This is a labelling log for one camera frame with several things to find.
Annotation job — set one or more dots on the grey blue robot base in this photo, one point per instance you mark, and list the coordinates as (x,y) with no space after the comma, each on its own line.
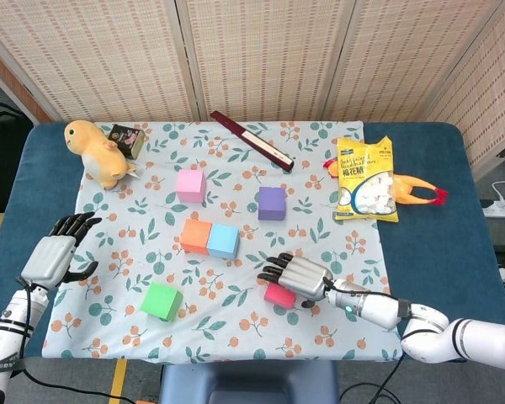
(248,383)

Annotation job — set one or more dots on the white power strip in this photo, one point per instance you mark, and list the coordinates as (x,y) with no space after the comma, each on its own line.
(501,209)

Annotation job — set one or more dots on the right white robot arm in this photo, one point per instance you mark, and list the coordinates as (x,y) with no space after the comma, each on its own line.
(467,336)

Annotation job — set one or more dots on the pink foam cube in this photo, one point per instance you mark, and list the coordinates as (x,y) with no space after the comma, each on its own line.
(190,185)

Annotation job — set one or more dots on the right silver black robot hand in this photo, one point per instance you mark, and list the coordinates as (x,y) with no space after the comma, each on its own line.
(307,278)

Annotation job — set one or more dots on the yellow rubber chicken toy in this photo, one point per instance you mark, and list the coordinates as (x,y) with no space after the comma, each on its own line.
(412,191)

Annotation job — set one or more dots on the floral patterned tablecloth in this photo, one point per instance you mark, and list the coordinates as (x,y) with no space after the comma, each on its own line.
(235,320)

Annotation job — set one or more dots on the woven folding screen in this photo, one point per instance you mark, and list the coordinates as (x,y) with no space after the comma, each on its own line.
(256,54)

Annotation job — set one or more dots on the orange foam cube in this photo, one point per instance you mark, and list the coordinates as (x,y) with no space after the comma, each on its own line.
(195,235)

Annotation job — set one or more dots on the yellow marshmallow bag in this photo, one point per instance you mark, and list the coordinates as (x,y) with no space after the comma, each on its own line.
(362,168)

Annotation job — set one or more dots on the green foam cube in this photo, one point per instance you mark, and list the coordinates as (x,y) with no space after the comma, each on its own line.
(160,301)

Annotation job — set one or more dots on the dark red folded fan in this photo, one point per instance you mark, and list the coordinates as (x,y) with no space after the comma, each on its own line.
(252,141)

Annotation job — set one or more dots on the red foam cube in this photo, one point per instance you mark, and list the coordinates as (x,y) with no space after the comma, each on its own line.
(278,296)

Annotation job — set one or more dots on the light blue foam cube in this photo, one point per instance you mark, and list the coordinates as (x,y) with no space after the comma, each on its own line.
(223,242)

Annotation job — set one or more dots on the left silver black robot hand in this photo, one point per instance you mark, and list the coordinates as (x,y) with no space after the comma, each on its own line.
(46,261)

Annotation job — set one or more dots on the purple foam cube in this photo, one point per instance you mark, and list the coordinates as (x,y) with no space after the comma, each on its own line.
(272,204)

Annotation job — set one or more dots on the yellow plush animal toy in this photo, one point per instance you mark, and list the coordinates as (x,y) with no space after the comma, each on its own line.
(97,155)

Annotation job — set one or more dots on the black chair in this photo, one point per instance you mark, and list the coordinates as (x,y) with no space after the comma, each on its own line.
(4,155)

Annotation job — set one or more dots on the dark rectangular food tin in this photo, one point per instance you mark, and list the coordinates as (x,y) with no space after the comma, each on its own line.
(128,141)

